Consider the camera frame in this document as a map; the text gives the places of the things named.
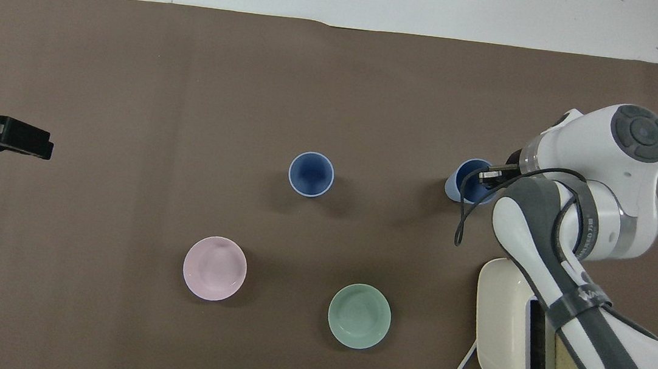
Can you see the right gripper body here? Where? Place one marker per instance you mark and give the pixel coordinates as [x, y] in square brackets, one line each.
[514, 157]

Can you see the blue cup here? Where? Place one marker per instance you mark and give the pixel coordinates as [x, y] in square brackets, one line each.
[463, 180]
[311, 174]

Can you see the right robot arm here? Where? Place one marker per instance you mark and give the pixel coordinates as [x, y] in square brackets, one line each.
[607, 152]

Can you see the cream white toaster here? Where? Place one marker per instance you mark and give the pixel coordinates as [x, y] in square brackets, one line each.
[504, 325]

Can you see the green bowl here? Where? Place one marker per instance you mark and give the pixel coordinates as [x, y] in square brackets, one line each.
[359, 316]

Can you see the slice of bread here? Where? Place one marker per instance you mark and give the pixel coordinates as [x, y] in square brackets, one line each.
[568, 365]

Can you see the pink bowl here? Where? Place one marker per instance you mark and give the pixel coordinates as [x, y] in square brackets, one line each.
[214, 268]

